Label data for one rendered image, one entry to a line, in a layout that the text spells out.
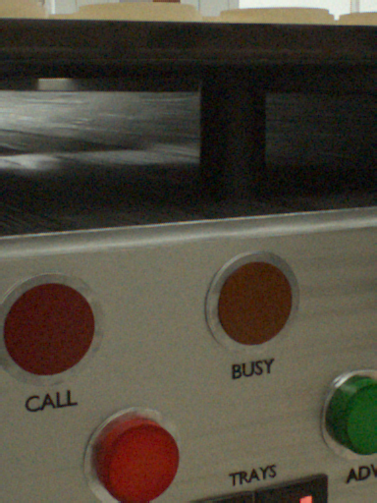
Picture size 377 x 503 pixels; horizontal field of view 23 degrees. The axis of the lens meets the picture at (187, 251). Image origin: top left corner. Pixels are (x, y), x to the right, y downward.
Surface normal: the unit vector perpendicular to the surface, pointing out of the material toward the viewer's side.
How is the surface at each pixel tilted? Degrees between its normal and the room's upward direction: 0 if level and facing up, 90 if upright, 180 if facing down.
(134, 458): 90
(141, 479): 90
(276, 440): 90
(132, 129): 90
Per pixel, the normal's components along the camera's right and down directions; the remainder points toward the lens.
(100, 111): -0.90, 0.08
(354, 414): 0.43, 0.15
